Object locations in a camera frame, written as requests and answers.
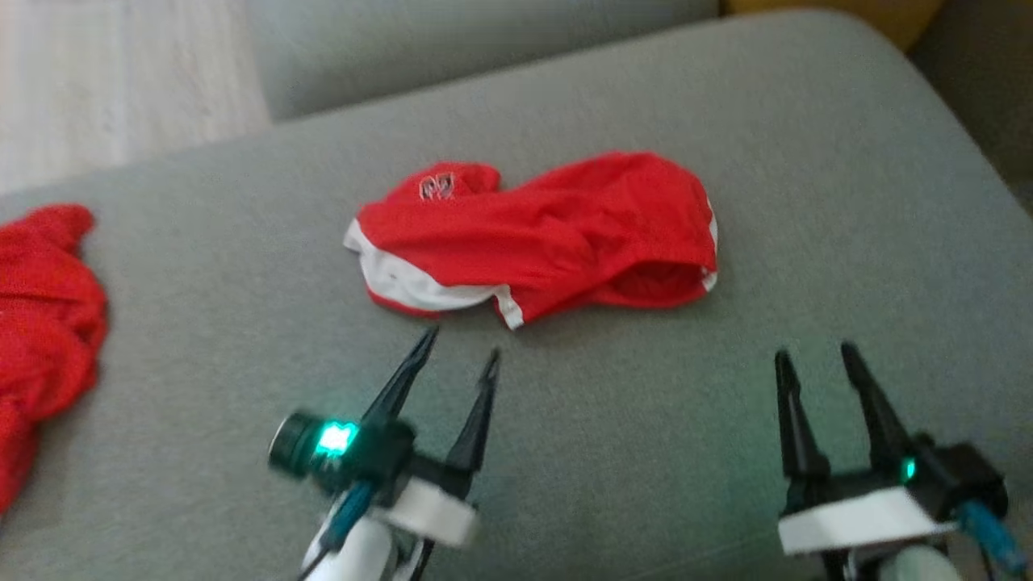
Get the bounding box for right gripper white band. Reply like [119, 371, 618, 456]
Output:
[775, 341, 959, 558]

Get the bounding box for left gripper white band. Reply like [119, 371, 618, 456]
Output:
[359, 325, 502, 550]

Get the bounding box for red shorts with white trim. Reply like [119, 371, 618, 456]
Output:
[343, 151, 720, 331]

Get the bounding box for red jersey with number 23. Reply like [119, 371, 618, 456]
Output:
[0, 203, 109, 515]

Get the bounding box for large grey sofa seat cushion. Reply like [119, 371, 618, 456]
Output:
[0, 8, 1033, 581]

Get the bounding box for small grey sofa seat cushion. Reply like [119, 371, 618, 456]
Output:
[246, 0, 721, 123]

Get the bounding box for blue-plug left gripper cable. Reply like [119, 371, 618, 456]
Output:
[319, 480, 376, 558]

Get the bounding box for blue-plug gripper cable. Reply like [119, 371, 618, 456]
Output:
[956, 499, 1030, 575]
[319, 480, 376, 558]

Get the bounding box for blue-plug right gripper cable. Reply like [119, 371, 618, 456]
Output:
[956, 499, 1030, 575]

